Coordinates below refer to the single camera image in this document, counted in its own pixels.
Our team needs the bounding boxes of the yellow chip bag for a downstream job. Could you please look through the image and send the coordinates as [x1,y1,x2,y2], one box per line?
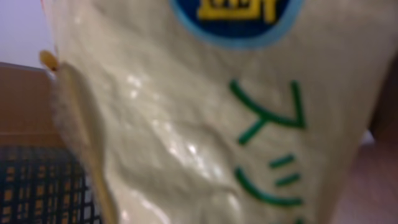
[40,0,397,223]

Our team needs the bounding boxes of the grey plastic mesh basket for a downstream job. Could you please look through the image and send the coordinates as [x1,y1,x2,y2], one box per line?
[1,145,103,224]

